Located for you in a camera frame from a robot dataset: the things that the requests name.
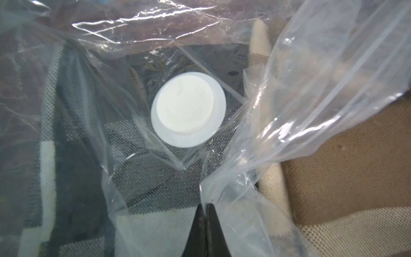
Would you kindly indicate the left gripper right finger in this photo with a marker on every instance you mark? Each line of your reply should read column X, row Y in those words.
column 216, row 243

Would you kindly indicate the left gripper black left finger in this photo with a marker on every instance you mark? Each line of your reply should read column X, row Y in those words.
column 196, row 245

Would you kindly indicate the grey white plaid blanket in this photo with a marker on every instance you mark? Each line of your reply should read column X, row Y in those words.
column 83, row 173

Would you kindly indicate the clear plastic vacuum bag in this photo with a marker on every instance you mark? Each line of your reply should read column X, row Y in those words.
column 315, row 69

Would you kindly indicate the tan blanket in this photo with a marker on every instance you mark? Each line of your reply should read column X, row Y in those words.
column 352, row 197

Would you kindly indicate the white round bag valve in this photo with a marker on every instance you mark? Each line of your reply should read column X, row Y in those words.
column 188, row 109

